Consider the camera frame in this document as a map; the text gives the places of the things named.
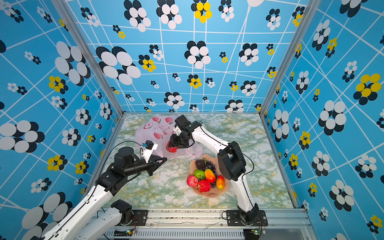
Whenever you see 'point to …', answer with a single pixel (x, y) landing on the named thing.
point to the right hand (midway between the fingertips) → (172, 146)
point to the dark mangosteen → (200, 164)
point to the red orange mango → (210, 175)
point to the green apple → (199, 174)
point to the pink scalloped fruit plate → (213, 192)
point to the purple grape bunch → (210, 165)
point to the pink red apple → (192, 181)
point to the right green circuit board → (251, 234)
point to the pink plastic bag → (158, 129)
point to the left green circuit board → (124, 233)
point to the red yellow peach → (220, 182)
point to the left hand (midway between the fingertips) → (166, 159)
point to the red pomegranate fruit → (171, 149)
